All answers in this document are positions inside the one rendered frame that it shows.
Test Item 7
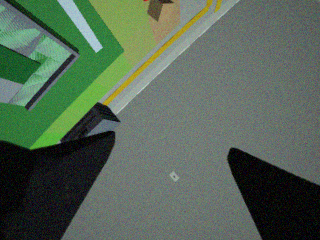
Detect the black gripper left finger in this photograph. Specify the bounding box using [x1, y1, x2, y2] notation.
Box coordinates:
[0, 131, 115, 240]

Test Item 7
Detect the pale blue flat bar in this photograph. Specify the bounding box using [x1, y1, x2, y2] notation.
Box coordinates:
[57, 0, 103, 53]

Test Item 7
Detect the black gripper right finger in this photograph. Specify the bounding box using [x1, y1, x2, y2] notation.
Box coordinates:
[227, 147, 320, 240]

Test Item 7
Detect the dark green flat mat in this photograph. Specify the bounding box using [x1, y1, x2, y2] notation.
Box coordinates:
[0, 0, 125, 149]

